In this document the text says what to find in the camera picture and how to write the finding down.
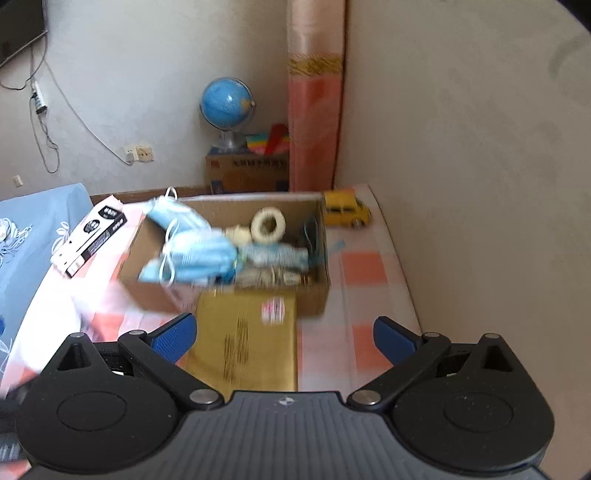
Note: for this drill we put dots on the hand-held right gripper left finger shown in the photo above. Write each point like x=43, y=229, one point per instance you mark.
x=178, y=334

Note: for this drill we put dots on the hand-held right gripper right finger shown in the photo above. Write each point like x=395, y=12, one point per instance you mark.
x=395, y=339

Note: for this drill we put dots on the blue face mask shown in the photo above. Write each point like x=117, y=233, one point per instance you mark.
x=178, y=217
x=203, y=258

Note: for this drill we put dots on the brown cardboard box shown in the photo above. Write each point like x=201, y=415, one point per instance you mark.
x=314, y=297

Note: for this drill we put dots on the orange white checked tablecloth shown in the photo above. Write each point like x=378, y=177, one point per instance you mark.
x=364, y=277

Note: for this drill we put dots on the olive green tissue pack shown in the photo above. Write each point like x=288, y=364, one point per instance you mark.
x=249, y=350

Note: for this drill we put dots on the black and white pen box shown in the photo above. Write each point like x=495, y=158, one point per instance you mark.
x=90, y=235

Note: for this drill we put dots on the yellow toy car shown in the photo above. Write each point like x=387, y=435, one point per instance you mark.
x=346, y=210

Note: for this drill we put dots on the blue flower print blanket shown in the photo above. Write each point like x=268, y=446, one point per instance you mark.
x=32, y=286

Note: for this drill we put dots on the brown printed carton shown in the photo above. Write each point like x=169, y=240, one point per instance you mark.
x=247, y=173

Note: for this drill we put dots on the colourful paper stack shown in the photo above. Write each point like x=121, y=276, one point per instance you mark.
x=270, y=138

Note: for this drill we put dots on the blue desk globe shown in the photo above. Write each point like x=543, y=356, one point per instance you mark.
x=226, y=104

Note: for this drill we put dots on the orange patterned curtain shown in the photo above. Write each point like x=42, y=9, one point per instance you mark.
x=316, y=92

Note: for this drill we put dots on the white power strip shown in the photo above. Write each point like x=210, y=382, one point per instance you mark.
x=39, y=99

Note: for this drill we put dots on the black television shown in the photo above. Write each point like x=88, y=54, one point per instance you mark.
x=18, y=27

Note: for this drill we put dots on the white wall socket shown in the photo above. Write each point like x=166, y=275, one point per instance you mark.
x=138, y=153

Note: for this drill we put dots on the small white wall switch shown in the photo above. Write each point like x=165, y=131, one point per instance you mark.
x=17, y=180

